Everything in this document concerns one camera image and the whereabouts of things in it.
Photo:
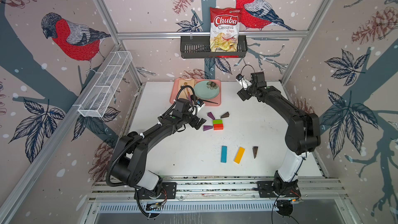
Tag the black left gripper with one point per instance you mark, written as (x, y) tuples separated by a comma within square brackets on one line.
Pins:
[(194, 123)]

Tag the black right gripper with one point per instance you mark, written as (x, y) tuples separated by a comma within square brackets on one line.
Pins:
[(241, 94)]

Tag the purple triangle block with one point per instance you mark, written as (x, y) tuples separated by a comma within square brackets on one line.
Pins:
[(207, 127), (210, 115)]

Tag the green rectangular block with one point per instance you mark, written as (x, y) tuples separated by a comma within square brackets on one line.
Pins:
[(217, 121)]

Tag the red rectangular block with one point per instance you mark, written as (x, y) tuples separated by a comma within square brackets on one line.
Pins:
[(218, 126)]

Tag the dark brown triangle block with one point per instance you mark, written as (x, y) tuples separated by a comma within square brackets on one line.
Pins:
[(225, 115), (255, 151)]

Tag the teal long block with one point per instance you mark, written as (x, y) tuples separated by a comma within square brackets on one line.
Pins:
[(224, 151)]

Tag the yellow long block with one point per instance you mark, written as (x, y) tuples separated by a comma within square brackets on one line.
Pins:
[(239, 155)]

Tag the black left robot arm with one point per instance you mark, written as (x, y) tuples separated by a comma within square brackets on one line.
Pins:
[(127, 167)]

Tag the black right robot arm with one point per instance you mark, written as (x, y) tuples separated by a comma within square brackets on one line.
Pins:
[(302, 136)]

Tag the black spoon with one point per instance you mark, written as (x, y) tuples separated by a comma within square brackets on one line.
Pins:
[(210, 101)]

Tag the pink tray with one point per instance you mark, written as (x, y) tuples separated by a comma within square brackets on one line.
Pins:
[(175, 92)]

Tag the mint green flower plate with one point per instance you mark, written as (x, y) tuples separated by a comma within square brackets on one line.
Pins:
[(206, 89)]

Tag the beige napkin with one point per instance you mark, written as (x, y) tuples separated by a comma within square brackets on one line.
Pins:
[(191, 83)]

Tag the gold purple knife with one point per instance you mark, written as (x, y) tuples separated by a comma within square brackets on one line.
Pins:
[(189, 95)]

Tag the Chuba cassava chips bag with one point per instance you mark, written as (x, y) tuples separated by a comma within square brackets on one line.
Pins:
[(224, 29)]

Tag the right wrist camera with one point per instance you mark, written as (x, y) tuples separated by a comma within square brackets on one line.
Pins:
[(243, 81)]

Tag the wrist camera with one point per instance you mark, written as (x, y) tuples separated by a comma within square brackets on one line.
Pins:
[(243, 81), (198, 105)]

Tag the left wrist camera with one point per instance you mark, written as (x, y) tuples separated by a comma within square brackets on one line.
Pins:
[(198, 105)]

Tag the black wall basket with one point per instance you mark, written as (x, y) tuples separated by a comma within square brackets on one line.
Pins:
[(198, 47)]

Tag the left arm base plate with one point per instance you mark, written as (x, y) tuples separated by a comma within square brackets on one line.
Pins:
[(167, 191)]

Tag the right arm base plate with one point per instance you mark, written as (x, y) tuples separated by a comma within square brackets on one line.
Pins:
[(268, 189)]

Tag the white wire wall basket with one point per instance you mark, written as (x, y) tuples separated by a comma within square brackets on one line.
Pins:
[(101, 94)]

